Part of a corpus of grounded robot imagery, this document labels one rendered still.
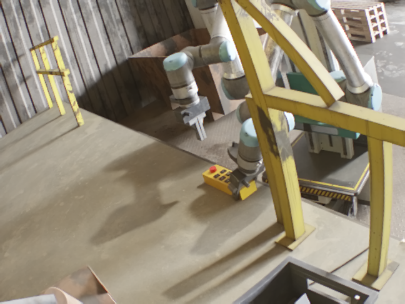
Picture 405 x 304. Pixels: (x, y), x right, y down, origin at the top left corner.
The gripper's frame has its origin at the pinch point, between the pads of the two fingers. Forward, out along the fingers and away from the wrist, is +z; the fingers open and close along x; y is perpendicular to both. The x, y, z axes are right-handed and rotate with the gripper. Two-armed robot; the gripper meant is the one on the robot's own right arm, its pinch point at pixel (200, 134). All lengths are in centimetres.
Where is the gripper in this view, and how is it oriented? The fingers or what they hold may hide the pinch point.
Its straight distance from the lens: 163.0
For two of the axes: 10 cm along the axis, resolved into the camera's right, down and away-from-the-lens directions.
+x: 7.2, -5.1, 4.7
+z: 2.9, 8.4, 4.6
